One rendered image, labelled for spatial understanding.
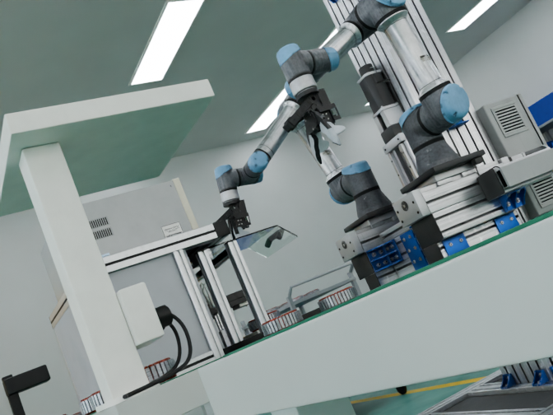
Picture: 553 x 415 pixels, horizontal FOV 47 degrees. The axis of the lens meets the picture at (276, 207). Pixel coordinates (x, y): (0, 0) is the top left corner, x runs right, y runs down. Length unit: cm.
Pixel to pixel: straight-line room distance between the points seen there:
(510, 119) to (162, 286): 152
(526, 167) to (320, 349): 188
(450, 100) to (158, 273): 106
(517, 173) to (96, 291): 153
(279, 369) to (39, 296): 702
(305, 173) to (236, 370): 855
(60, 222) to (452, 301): 82
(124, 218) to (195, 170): 641
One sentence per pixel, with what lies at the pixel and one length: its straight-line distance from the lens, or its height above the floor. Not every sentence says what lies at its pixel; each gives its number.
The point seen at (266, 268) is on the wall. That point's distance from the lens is 826.
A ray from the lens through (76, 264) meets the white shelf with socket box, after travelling 104.
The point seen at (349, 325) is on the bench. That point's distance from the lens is 37.
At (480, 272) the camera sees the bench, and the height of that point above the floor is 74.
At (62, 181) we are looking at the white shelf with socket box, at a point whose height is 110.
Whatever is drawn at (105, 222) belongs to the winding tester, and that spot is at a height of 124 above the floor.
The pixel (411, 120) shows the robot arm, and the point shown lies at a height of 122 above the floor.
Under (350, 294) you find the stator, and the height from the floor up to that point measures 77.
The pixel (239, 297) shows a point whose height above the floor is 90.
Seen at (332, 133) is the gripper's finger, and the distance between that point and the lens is 181.
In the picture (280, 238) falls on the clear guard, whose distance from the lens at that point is 213.
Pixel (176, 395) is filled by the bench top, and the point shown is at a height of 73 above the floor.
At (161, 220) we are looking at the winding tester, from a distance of 200.
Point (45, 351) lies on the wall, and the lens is 734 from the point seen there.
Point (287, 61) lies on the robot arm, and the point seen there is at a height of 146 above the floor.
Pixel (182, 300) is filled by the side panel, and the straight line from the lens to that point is 181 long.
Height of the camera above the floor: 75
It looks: 10 degrees up
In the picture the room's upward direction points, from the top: 24 degrees counter-clockwise
